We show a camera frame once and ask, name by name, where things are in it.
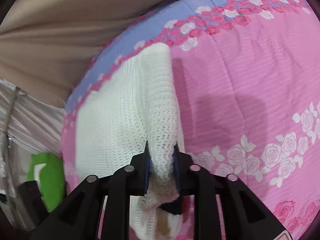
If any white striped fabric cover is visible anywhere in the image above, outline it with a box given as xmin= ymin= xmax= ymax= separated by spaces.
xmin=1 ymin=79 xmax=65 ymax=231

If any green plastic stool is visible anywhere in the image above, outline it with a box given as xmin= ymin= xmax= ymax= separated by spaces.
xmin=27 ymin=152 xmax=66 ymax=212

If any pink floral bed quilt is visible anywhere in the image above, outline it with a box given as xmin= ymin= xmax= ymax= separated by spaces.
xmin=61 ymin=0 xmax=319 ymax=239

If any cream knitted sweater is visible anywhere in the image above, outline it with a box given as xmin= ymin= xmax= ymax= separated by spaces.
xmin=75 ymin=43 xmax=184 ymax=239

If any beige curtain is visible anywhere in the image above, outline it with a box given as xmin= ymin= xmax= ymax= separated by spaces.
xmin=1 ymin=0 xmax=163 ymax=108

